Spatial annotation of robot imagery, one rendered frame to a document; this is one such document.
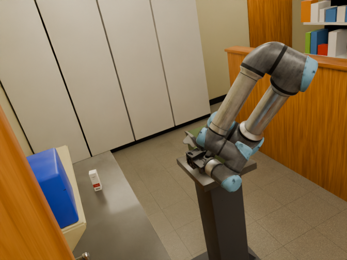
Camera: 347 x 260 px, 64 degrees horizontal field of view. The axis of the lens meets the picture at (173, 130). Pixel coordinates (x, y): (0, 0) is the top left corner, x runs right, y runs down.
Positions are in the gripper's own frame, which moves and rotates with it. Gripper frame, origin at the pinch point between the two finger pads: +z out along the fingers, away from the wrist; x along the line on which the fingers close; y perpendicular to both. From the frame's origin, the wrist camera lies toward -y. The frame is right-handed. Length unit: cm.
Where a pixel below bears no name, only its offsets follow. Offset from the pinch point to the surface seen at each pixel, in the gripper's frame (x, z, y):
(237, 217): 56, -17, -16
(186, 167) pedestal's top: 21.4, 6.0, -0.5
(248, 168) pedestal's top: 20.6, -17.4, -23.7
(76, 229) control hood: -50, -60, 57
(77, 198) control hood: -50, -53, 55
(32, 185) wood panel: -65, -65, 58
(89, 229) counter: 17, -1, 57
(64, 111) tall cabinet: 74, 232, 26
